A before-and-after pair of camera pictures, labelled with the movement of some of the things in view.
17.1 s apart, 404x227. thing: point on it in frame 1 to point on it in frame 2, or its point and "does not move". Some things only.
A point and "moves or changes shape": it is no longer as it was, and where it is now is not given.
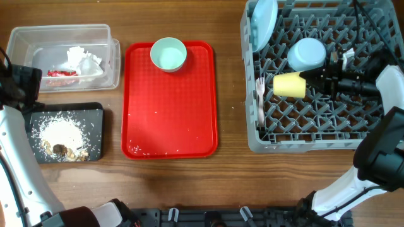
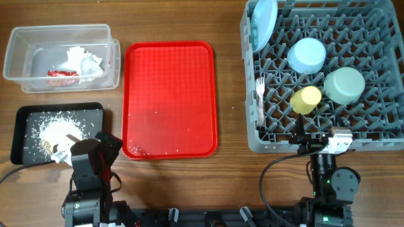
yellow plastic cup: [291, 85] to [304, 100]
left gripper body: [28, 79] to [110, 153]
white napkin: [86, 64] does not move
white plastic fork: [260, 82] does not move
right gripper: [327, 74] to [298, 136]
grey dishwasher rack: [315, 122] does not move
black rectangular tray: [68, 132] does not move
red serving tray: [169, 115] does not move
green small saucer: [168, 54] moves or changes shape
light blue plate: [263, 23] does not move
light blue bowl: [307, 53] does not move
